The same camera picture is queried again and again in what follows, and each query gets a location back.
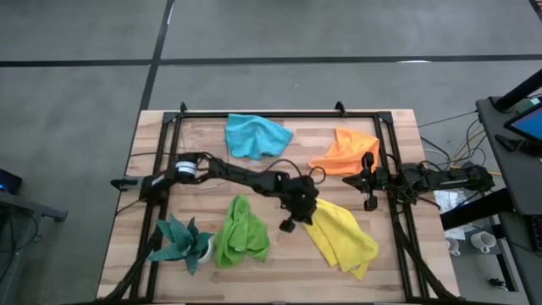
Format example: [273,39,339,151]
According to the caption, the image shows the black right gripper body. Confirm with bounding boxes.
[362,151,397,212]

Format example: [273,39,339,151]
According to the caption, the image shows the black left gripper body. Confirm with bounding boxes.
[277,173,322,233]

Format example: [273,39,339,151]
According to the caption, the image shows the orange microfiber towel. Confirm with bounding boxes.
[307,127,381,177]

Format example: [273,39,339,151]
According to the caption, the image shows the yellow microfiber towel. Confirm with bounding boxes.
[301,197,380,281]

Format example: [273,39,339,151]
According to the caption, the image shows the green microfiber towel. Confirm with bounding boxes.
[214,194,271,269]

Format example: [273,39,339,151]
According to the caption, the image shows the blue microfiber towel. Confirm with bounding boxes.
[224,113,294,161]

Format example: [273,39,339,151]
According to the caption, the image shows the white paper sheets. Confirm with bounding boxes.
[434,189,469,215]

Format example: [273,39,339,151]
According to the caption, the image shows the white mug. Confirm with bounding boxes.
[444,236,462,258]
[469,230,497,254]

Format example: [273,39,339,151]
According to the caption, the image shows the white plant pot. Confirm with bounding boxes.
[196,244,216,264]

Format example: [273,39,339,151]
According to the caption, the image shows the green artificial plant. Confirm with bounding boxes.
[146,213,215,276]

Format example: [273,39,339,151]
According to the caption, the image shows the black side desk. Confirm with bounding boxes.
[440,96,542,305]

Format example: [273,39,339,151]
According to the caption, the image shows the black monitor base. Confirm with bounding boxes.
[494,133,542,157]

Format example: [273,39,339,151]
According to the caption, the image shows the black keyboard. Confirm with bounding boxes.
[530,214,542,254]

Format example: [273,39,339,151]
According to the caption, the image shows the tablet with blue screen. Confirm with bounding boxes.
[503,100,542,145]

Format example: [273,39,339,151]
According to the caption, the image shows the grey desk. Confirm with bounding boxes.
[0,189,69,225]

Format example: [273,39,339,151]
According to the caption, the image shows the black device with blue light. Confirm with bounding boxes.
[0,168,24,196]

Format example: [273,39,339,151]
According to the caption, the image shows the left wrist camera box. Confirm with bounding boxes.
[296,177,318,199]

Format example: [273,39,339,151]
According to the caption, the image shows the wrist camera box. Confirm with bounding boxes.
[375,167,395,192]
[296,177,318,199]

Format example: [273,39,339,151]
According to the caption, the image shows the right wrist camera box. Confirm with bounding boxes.
[375,167,395,192]

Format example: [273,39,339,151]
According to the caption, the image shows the black floor cable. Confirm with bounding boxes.
[418,110,478,128]

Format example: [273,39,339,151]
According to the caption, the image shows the yellow floor cable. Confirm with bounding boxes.
[451,129,504,177]

